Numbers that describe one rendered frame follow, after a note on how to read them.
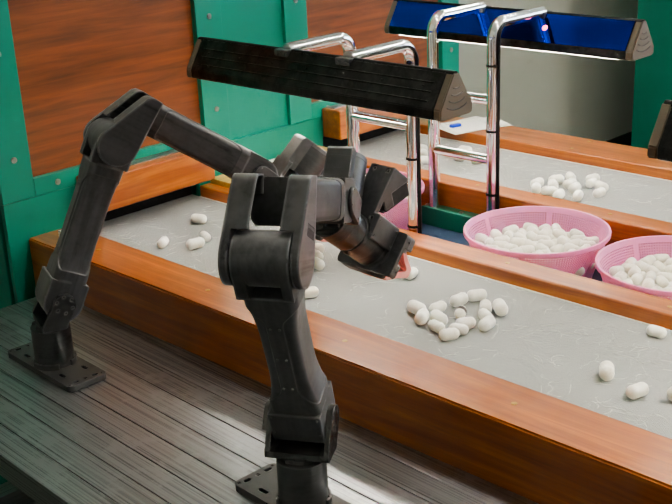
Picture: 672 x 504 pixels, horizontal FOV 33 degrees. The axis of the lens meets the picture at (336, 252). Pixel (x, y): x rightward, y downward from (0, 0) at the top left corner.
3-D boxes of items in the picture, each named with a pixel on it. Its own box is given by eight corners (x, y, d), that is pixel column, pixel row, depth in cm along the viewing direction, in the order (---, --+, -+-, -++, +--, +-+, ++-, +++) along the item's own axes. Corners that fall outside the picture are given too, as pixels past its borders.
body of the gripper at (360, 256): (361, 224, 162) (332, 203, 157) (415, 239, 155) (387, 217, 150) (343, 264, 161) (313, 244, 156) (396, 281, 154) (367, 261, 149)
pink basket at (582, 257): (593, 312, 191) (595, 261, 188) (444, 295, 201) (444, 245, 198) (620, 259, 214) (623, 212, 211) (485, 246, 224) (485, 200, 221)
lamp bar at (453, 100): (441, 122, 171) (440, 75, 169) (186, 77, 213) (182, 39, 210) (473, 112, 176) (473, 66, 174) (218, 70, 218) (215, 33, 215)
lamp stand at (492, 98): (497, 242, 226) (499, 19, 210) (421, 223, 239) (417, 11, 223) (551, 218, 238) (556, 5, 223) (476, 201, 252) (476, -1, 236)
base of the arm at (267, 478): (269, 415, 147) (228, 435, 142) (379, 469, 133) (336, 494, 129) (273, 468, 150) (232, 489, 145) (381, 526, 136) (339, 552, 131)
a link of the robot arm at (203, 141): (266, 156, 192) (112, 75, 176) (287, 168, 185) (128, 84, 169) (232, 219, 193) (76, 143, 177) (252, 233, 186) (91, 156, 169)
